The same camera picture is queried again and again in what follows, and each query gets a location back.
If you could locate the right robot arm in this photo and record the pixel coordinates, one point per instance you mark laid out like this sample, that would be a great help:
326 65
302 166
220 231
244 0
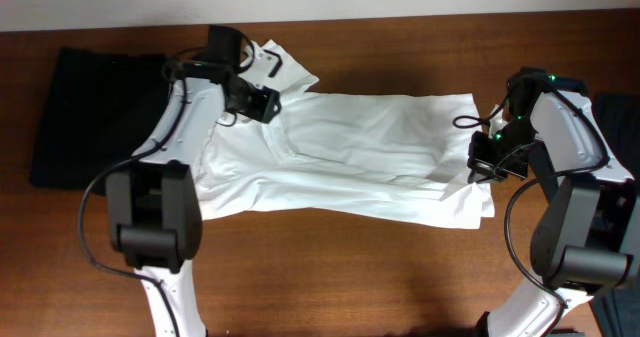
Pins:
531 310

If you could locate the white t-shirt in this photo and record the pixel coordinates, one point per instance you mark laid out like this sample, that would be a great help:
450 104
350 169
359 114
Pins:
392 157

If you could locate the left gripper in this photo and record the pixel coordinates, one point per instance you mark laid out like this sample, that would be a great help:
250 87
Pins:
265 105

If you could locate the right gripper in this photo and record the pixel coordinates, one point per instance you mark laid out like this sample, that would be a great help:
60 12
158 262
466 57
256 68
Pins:
492 164

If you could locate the folded black garment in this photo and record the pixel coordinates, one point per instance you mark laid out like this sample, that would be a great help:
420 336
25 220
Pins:
100 108

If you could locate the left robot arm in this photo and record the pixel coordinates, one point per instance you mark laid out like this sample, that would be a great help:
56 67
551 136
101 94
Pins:
155 220

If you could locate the dark green garment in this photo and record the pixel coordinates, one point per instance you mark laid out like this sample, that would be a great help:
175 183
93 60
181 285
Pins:
620 137

